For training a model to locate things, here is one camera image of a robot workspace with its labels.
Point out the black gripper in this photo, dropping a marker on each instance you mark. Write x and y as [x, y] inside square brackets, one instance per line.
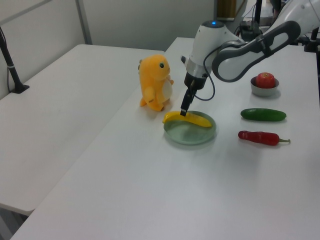
[198, 81]

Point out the yellow toy banana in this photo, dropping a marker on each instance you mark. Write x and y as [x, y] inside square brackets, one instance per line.
[200, 121]

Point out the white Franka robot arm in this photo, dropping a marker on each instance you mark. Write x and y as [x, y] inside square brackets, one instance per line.
[207, 37]

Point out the pale green plastic plate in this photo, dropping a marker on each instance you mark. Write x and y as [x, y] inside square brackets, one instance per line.
[190, 136]

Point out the orange plush dinosaur toy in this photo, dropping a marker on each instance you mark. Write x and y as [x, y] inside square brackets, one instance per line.
[152, 77]

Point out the small grey bowl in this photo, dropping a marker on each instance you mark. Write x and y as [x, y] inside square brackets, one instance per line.
[263, 92]

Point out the green toy cucumber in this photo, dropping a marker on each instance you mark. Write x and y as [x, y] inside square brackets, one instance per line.
[262, 114]

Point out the red toy apple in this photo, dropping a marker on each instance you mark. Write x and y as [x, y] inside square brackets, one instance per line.
[265, 80]

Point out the red toy chili pepper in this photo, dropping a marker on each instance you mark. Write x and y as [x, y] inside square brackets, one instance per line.
[260, 138]

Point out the yellow board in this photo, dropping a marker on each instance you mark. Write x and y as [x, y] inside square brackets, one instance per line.
[226, 8]

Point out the black upright pole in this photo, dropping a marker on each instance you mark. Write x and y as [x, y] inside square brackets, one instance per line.
[258, 11]

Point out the black clamp stand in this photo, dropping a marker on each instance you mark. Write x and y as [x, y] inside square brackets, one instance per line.
[312, 42]

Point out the grey metal partition post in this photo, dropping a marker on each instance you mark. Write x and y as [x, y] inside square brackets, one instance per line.
[83, 22]

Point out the black camera stand pole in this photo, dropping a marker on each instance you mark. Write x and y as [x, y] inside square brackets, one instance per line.
[11, 70]

